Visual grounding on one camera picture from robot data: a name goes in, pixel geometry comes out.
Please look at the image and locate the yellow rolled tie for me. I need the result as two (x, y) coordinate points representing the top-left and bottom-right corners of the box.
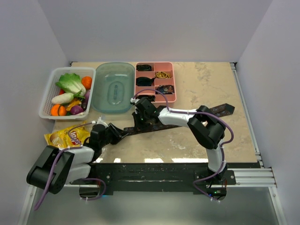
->
(155, 71), (172, 79)

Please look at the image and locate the purple toy onion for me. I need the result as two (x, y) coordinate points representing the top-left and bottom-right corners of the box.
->
(70, 105), (84, 115)

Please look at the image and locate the brown floral necktie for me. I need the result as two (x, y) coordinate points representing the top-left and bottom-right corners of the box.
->
(124, 103), (235, 135)

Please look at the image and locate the teal plastic container lid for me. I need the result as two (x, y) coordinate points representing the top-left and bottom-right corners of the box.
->
(91, 62), (135, 114)

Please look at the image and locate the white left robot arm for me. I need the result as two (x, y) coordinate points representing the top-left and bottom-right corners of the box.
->
(26, 123), (128, 194)

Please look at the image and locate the black rolled tie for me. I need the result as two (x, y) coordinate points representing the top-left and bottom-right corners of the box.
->
(136, 95), (156, 102)
(136, 64), (152, 72)

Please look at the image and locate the black rolled tie top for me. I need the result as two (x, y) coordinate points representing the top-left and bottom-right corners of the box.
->
(136, 64), (152, 72)

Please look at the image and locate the yellow chips bag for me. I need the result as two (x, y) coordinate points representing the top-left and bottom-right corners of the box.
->
(44, 121), (92, 148)

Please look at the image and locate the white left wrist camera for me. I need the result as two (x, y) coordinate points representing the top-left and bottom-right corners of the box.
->
(96, 116), (108, 127)

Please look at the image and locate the white plastic basket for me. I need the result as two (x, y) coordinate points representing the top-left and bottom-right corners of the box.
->
(39, 67), (96, 120)

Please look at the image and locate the yellow toy pepper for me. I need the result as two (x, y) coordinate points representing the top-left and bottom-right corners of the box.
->
(66, 98), (81, 112)

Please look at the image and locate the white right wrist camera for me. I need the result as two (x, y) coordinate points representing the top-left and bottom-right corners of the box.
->
(130, 98), (139, 105)

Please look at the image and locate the white toy radish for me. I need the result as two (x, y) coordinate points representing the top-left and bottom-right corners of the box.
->
(51, 93), (74, 105)

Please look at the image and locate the black rolled tie bottom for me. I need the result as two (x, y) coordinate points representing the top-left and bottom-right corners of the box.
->
(136, 95), (156, 102)

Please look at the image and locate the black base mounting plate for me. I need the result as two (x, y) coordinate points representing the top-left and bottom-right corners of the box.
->
(73, 163), (236, 201)

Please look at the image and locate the orange toy pumpkin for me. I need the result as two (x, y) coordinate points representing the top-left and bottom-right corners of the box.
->
(50, 105), (67, 116)

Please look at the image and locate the aluminium frame rail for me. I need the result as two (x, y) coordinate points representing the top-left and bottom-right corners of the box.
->
(230, 62), (287, 225)

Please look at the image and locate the pink divided organizer tray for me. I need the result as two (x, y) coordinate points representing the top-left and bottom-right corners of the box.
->
(134, 62), (177, 105)

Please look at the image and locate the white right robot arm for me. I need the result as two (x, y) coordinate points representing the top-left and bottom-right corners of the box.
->
(130, 97), (225, 184)

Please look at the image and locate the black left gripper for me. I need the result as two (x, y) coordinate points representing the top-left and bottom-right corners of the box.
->
(99, 123), (128, 148)

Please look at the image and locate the orange toy fruit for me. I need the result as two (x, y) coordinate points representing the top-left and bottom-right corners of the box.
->
(81, 76), (92, 90)

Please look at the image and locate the dark patterned rolled tie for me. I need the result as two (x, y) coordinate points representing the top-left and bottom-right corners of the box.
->
(156, 85), (175, 95)

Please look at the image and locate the black rolled belt middle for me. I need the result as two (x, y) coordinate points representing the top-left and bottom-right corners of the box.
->
(136, 77), (155, 87)

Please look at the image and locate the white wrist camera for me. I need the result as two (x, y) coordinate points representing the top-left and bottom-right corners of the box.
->
(96, 116), (108, 127)
(130, 98), (139, 105)

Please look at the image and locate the purple toy eggplant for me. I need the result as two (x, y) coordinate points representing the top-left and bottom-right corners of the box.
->
(81, 90), (90, 111)

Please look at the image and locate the toy cabbage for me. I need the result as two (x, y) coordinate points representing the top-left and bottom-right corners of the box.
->
(56, 73), (86, 96)

